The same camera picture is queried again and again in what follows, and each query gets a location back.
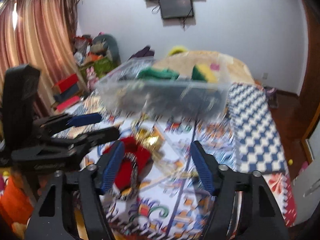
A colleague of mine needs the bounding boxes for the red velvet gift pouch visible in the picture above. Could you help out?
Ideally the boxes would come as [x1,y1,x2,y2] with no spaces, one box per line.
[101,128,164,201]

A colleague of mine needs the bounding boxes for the green knitted glove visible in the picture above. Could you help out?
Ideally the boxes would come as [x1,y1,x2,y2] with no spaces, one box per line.
[136,67,180,80]

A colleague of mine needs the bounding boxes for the yellow sponge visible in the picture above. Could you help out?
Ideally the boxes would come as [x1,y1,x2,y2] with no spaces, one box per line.
[191,64,218,83]

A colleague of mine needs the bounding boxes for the orange sleeve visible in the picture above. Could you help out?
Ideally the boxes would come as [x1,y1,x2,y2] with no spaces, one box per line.
[1,176,34,226]

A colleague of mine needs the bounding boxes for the red box stack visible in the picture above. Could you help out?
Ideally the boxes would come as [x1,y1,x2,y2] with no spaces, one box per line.
[52,74,80,110]

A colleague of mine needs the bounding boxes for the patterned colourful bed cover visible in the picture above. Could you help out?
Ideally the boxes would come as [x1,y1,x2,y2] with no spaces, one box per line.
[57,84,296,239]

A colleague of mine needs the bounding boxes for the pink bunny figurine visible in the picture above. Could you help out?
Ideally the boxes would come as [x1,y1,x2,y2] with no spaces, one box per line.
[86,66,99,91]

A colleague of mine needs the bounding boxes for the green cardboard box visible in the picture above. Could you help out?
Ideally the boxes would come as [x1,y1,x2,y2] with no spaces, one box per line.
[79,57,117,79]

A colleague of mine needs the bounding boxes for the pink striped curtain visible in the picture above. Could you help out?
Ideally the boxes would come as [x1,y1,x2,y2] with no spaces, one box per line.
[1,0,87,117]

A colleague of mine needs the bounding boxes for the grey plush toy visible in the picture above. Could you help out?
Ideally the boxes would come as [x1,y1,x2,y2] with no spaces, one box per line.
[90,34,121,63]

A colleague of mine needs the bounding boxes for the clear plastic storage bin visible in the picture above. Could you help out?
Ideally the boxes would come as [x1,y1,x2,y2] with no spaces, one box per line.
[96,57,232,121]

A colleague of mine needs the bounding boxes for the dark purple clothing pile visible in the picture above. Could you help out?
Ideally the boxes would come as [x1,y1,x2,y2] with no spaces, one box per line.
[130,46,155,59]

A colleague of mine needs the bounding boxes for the yellow plush ring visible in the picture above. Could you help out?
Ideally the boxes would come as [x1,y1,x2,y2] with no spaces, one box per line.
[167,45,189,56]

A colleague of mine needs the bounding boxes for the small black wall monitor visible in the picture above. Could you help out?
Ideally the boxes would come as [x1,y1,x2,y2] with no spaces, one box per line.
[159,0,194,20]

